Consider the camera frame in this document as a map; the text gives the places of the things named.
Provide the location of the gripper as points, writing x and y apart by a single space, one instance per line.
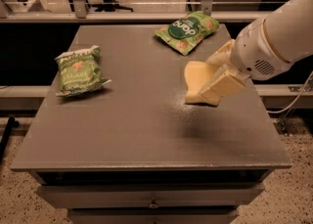
252 51

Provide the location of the yellow wavy sponge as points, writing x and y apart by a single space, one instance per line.
196 74

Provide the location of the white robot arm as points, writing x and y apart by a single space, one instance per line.
264 49

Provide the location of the green rice chip bag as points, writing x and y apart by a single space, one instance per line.
188 32

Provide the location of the green jalapeno chip bag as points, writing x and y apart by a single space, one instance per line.
80 72

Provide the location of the grey wooden cabinet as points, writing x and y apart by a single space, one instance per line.
138 130

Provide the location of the grey top drawer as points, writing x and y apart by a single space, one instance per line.
166 195

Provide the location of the grey drawer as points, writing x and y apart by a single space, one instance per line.
166 195
153 216

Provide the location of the metal drawer knob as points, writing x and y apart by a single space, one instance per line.
153 204

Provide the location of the grey lower drawer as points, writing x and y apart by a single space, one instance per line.
153 216

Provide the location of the black pole at left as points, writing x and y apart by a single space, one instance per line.
11 124

